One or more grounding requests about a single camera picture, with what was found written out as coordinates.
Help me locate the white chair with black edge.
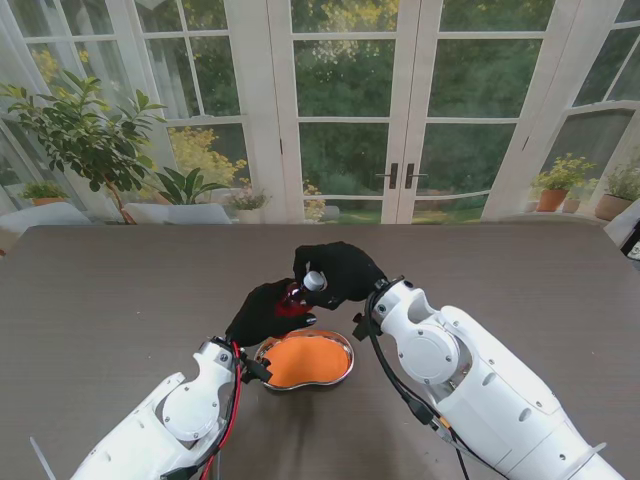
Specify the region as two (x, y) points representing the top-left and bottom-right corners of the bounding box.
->
(604, 197), (640, 256)

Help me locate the red left arm cable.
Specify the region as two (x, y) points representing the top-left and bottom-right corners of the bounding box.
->
(199, 340), (245, 480)

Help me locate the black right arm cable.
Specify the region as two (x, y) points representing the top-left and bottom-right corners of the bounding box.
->
(363, 294), (470, 480)

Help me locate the yellow-green plant in terracotta pot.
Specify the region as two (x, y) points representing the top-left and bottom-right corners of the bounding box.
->
(528, 153), (599, 214)

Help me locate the small flowering plant white pot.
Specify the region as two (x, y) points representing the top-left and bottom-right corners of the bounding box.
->
(227, 187), (274, 224)

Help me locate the broad-leaf green plant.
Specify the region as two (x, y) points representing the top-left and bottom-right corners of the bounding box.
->
(152, 167), (229, 206)

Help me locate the dark metal door handle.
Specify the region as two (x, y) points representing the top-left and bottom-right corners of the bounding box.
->
(376, 163), (399, 190)
(405, 163), (430, 190)

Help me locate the pale grey armchair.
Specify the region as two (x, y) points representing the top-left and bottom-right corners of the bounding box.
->
(0, 202), (94, 251)

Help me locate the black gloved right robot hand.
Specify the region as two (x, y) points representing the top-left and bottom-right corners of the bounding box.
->
(292, 240), (389, 312)

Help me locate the kidney-shaped steel tray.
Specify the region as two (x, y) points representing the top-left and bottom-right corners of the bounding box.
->
(254, 328), (357, 392)

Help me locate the small bush in orange pot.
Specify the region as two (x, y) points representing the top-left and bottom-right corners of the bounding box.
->
(19, 180), (71, 207)

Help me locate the white ribbed bottle cap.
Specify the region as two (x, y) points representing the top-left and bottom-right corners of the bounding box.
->
(301, 270), (328, 293)

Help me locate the green plant in beige pot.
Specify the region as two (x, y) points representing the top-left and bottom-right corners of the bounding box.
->
(594, 164), (640, 222)

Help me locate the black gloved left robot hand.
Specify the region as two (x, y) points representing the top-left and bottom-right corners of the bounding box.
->
(224, 279), (318, 348)

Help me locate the orange tray liner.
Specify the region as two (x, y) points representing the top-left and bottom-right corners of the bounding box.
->
(263, 335), (350, 387)

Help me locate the white rectangular planter box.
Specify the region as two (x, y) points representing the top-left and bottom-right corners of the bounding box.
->
(124, 202), (232, 225)

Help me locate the tall leafy potted tree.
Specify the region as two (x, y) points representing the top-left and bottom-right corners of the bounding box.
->
(0, 69), (169, 225)

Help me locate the red translucent sample bottle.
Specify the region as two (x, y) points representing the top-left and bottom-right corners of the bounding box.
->
(274, 280), (310, 320)

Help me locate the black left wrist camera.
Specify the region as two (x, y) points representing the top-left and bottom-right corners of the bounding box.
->
(243, 356), (275, 385)

